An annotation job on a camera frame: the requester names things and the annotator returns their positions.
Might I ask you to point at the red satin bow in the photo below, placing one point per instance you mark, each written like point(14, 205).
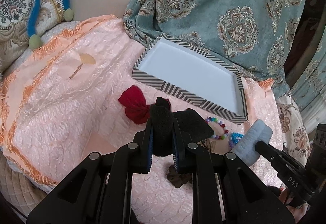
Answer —
point(136, 108)

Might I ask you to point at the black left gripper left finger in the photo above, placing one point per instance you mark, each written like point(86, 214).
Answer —
point(98, 190)

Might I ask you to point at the light blue knit headband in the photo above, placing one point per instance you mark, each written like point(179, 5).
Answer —
point(245, 148)

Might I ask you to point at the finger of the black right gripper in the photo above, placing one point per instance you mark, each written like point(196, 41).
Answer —
point(280, 161)

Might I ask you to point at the brown leopard ribbon scrunchie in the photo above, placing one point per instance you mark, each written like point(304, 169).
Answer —
point(178, 180)

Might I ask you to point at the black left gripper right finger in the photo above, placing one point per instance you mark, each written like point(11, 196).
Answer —
point(225, 189)

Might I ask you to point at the floral embroidered pillow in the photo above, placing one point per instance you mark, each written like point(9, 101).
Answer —
point(14, 20)

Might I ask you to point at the striped chevron tray box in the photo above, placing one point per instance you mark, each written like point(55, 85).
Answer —
point(194, 75)

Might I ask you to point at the teal damask blanket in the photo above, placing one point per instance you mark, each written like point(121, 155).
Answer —
point(254, 36)

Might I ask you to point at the pink quilted bedspread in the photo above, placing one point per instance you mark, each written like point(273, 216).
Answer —
point(62, 104)

